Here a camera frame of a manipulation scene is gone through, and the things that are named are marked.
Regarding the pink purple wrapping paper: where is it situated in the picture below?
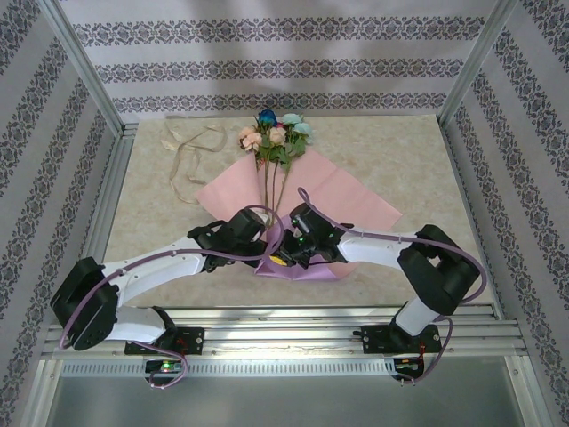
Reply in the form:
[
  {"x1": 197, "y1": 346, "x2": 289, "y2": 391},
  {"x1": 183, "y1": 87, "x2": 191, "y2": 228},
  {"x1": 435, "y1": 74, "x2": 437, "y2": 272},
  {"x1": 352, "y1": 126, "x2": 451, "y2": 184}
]
[{"x1": 194, "y1": 149, "x2": 404, "y2": 284}]

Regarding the cream printed ribbon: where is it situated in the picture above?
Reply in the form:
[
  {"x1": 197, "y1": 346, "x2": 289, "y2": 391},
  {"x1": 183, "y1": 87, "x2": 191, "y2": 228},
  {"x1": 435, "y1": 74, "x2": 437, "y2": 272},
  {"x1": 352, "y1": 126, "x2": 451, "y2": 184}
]
[{"x1": 161, "y1": 118, "x2": 228, "y2": 206}]

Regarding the peach artificial flower spray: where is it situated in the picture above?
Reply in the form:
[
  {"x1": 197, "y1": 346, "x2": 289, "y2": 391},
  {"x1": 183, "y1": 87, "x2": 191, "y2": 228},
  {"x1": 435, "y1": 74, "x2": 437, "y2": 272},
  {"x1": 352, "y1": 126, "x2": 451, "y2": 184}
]
[{"x1": 237, "y1": 125, "x2": 290, "y2": 179}]

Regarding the blue artificial rose stem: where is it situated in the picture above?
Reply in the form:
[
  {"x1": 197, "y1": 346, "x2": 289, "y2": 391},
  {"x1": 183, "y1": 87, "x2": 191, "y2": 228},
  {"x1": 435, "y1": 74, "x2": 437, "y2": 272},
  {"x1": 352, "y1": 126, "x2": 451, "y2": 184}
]
[{"x1": 255, "y1": 109, "x2": 281, "y2": 219}]

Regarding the teal artificial flower spray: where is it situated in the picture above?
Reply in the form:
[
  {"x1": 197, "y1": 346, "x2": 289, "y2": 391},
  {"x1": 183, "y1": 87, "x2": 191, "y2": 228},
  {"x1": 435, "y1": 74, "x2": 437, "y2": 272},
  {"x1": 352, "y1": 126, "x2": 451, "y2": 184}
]
[{"x1": 273, "y1": 113, "x2": 315, "y2": 214}]

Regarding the grey metal sheet panel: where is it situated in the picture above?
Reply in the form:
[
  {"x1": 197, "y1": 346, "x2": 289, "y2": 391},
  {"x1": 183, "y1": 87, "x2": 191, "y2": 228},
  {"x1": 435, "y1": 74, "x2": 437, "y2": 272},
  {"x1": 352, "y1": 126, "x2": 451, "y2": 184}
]
[{"x1": 26, "y1": 355, "x2": 548, "y2": 427}]

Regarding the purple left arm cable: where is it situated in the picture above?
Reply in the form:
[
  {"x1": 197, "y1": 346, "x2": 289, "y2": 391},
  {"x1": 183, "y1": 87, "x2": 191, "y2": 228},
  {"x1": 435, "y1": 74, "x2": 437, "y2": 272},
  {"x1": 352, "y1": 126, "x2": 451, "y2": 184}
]
[{"x1": 59, "y1": 203, "x2": 286, "y2": 392}]

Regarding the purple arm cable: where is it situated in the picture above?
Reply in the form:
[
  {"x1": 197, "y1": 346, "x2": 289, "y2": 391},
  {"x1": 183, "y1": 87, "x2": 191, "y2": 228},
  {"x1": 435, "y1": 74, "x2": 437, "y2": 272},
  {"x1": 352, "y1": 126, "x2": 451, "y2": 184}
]
[
  {"x1": 59, "y1": 203, "x2": 286, "y2": 392},
  {"x1": 296, "y1": 186, "x2": 485, "y2": 389}
]

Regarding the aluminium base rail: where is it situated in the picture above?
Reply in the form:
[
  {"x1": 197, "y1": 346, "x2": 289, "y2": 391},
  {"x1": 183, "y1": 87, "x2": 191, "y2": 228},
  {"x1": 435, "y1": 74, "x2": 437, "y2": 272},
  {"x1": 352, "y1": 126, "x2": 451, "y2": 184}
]
[{"x1": 39, "y1": 304, "x2": 530, "y2": 357}]

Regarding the slotted metal cable duct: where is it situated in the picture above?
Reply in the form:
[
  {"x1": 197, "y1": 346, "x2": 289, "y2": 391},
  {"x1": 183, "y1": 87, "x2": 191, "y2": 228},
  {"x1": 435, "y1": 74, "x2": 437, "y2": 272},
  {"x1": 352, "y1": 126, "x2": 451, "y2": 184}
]
[{"x1": 60, "y1": 359, "x2": 397, "y2": 378}]

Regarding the aluminium side rail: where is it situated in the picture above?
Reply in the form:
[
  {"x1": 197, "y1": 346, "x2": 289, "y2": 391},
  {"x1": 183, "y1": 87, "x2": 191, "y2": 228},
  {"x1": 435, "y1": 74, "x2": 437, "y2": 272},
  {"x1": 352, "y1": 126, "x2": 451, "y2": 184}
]
[
  {"x1": 439, "y1": 122, "x2": 506, "y2": 312},
  {"x1": 64, "y1": 126, "x2": 139, "y2": 312}
]

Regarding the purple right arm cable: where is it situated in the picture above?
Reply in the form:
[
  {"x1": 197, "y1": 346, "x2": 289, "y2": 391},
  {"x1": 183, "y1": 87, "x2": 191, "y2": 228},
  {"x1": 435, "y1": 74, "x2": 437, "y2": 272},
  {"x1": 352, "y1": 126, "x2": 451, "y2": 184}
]
[{"x1": 296, "y1": 186, "x2": 485, "y2": 389}]

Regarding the aluminium frame post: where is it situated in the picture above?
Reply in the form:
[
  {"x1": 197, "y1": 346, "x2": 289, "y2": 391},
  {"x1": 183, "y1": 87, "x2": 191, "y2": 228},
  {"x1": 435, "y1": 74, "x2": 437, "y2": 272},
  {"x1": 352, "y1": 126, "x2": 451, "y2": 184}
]
[
  {"x1": 37, "y1": 0, "x2": 128, "y2": 139},
  {"x1": 437, "y1": 0, "x2": 521, "y2": 128}
]

